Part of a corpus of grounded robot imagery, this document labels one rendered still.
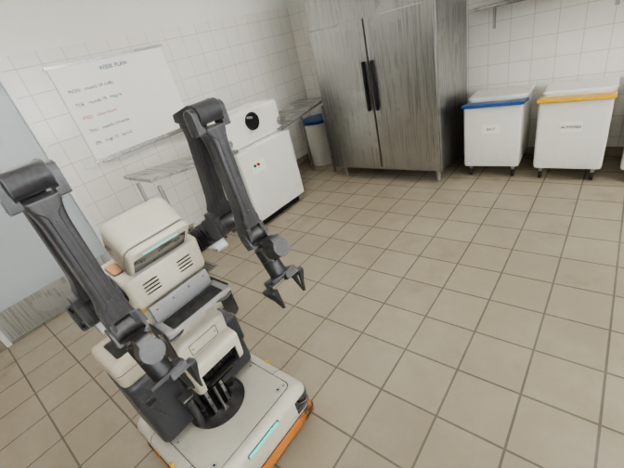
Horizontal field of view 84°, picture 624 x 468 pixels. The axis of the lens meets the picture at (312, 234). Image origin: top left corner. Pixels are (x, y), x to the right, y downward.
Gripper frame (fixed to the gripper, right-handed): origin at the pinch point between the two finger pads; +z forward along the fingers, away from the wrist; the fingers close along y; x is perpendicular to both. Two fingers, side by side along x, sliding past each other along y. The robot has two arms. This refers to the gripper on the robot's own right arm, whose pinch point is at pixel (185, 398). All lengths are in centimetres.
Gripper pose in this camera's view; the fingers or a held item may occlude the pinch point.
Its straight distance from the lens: 103.7
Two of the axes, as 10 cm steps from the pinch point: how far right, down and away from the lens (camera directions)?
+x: -6.2, 2.1, 7.5
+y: 5.7, -5.3, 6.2
